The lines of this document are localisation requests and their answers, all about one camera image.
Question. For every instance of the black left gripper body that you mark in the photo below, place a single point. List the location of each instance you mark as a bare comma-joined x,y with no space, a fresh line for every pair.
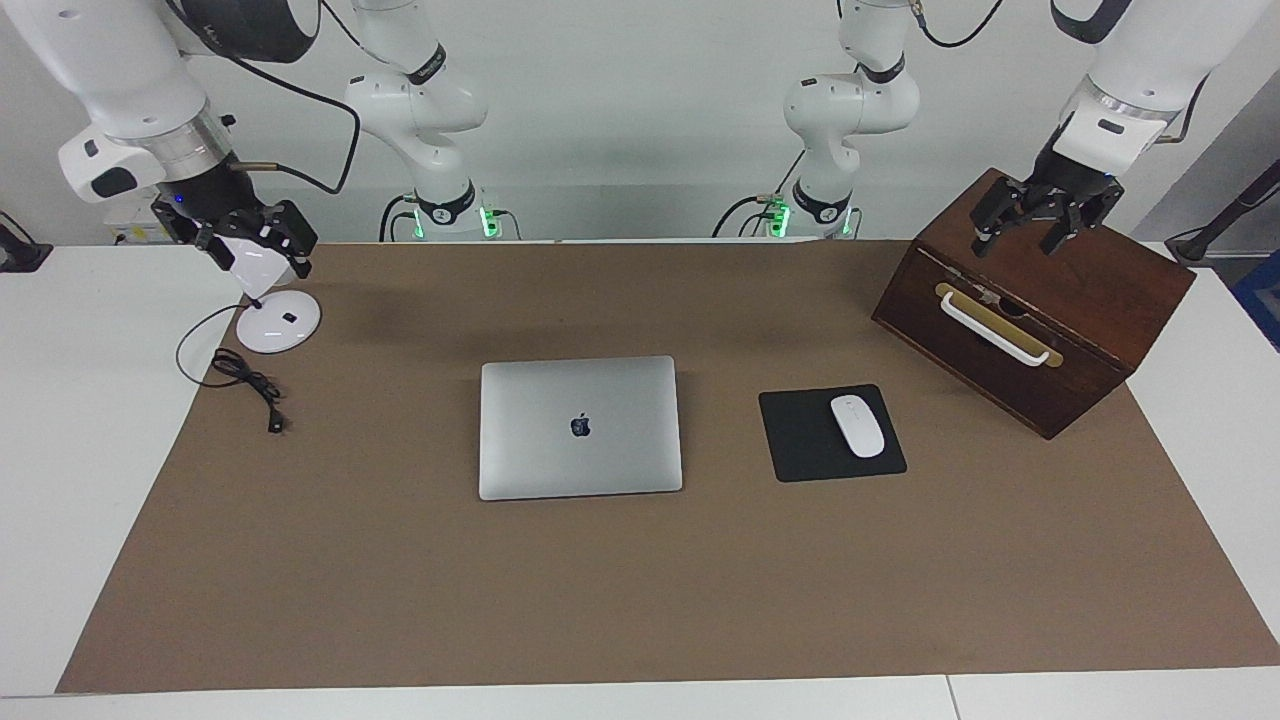
1060,180

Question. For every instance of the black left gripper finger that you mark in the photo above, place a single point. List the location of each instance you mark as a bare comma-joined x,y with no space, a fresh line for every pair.
1065,228
990,225

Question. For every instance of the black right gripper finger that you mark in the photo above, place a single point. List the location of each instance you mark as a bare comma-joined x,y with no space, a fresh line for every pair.
300,263
215,250

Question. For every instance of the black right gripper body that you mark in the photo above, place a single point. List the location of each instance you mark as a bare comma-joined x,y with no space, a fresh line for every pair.
205,195

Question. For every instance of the grey aluminium laptop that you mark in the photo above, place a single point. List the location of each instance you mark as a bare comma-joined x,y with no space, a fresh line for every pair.
620,450

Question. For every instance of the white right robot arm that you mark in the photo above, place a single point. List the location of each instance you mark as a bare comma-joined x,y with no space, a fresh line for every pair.
110,70

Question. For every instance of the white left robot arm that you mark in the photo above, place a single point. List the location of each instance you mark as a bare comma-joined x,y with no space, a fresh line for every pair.
850,100

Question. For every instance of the dark brown wooden box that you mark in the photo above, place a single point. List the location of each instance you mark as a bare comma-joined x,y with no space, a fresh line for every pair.
1080,290

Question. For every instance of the white desk lamp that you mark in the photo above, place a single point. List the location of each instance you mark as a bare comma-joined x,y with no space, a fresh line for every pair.
280,325

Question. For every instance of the white power strip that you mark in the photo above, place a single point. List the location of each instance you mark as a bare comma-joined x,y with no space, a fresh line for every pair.
135,232

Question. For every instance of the black stand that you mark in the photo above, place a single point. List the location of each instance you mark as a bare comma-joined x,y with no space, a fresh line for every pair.
1225,215

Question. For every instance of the blue crate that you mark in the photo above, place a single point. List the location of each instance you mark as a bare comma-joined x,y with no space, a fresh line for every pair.
1262,300

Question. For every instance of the white computer mouse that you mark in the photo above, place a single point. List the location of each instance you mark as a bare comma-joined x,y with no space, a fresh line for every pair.
857,427

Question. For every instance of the black mouse pad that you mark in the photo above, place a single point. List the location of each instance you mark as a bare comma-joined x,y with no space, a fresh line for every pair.
800,440

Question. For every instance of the brown table mat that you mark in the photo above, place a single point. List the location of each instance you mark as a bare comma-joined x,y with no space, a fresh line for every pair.
400,580

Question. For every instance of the black clamp mount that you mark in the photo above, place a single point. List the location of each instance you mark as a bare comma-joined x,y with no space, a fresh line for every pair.
20,255

